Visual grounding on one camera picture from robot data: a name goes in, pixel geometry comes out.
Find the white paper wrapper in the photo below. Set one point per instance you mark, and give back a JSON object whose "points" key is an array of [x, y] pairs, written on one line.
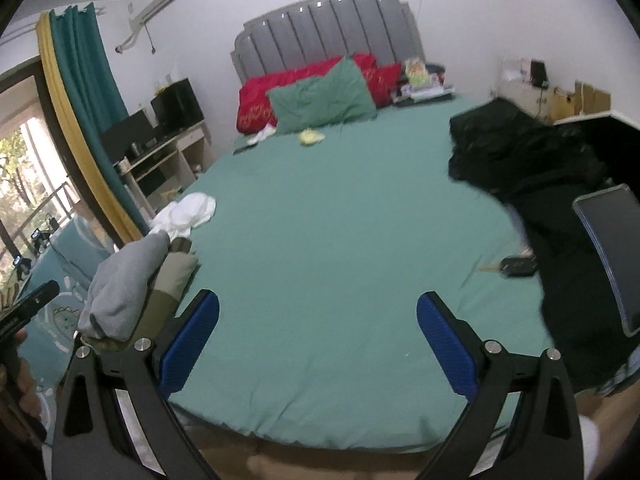
{"points": [[262, 134]]}

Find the window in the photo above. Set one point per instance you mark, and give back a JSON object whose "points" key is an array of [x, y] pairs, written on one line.
{"points": [[30, 170]]}

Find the grey padded headboard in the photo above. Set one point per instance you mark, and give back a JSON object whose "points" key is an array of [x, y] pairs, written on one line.
{"points": [[325, 30]]}

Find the cardboard box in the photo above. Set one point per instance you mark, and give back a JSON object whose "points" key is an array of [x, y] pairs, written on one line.
{"points": [[582, 102]]}

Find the black remote control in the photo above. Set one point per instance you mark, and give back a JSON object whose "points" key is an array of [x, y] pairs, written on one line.
{"points": [[245, 148]]}

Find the grey chair back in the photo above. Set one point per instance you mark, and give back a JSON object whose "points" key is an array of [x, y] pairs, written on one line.
{"points": [[615, 255]]}

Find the yellow curtain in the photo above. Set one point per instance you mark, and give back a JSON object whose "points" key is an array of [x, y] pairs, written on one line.
{"points": [[60, 85]]}

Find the blue printed blanket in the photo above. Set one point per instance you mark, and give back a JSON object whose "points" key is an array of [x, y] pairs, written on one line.
{"points": [[55, 280]]}

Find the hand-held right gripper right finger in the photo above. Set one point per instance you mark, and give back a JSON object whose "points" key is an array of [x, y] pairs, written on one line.
{"points": [[445, 346]]}

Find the grey hoodie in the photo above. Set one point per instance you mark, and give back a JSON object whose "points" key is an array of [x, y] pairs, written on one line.
{"points": [[120, 285]]}

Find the small black device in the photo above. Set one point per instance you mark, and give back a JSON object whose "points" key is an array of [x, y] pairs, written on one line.
{"points": [[538, 74]]}

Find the beige wooden desk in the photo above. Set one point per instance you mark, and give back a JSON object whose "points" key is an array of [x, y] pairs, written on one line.
{"points": [[190, 150]]}

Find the person's left hand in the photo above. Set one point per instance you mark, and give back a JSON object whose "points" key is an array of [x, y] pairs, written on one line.
{"points": [[27, 400]]}

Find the small red embroidered pillow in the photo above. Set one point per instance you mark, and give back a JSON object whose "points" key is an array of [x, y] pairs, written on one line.
{"points": [[387, 82]]}

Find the bed with green sheet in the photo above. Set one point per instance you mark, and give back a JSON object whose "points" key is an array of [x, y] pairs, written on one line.
{"points": [[325, 235]]}

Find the black car key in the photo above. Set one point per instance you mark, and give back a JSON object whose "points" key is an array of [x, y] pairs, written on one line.
{"points": [[520, 266]]}

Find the green pillow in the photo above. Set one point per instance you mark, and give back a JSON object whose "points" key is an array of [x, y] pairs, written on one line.
{"points": [[320, 100]]}

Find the stack of books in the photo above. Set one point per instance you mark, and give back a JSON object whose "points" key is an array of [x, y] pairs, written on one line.
{"points": [[422, 94]]}

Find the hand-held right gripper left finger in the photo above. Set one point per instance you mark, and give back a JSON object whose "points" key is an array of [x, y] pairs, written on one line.
{"points": [[192, 341]]}

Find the colourful snack bag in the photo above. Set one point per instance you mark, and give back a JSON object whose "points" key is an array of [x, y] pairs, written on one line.
{"points": [[416, 71]]}

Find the olive and khaki jacket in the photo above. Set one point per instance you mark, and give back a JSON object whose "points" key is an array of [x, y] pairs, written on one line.
{"points": [[170, 280]]}

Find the black monitor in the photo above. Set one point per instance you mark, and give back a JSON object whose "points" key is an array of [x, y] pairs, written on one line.
{"points": [[177, 105], [127, 135]]}

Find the white low cabinet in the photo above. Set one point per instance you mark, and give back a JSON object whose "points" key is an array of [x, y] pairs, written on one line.
{"points": [[522, 100]]}

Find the pile of white clothes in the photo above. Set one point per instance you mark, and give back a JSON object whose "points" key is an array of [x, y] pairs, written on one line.
{"points": [[192, 210]]}

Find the yellow packet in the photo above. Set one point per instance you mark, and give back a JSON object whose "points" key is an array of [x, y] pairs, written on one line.
{"points": [[311, 137]]}

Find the teal curtain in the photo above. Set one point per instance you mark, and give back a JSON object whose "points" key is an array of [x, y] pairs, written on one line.
{"points": [[85, 60]]}

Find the pile of black clothes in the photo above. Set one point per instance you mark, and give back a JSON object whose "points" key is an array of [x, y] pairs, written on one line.
{"points": [[540, 160]]}

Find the large red embroidered pillow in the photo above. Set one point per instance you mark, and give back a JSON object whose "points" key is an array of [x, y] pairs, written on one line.
{"points": [[260, 95]]}

